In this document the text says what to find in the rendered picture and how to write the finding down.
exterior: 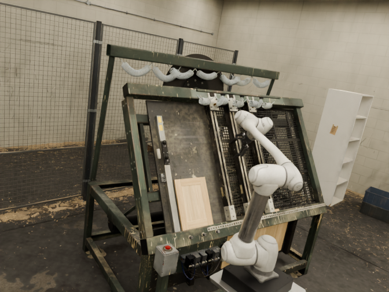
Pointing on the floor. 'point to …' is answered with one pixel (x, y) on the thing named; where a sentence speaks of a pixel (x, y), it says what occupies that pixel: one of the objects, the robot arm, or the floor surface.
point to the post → (162, 283)
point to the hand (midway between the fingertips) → (232, 149)
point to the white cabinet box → (339, 141)
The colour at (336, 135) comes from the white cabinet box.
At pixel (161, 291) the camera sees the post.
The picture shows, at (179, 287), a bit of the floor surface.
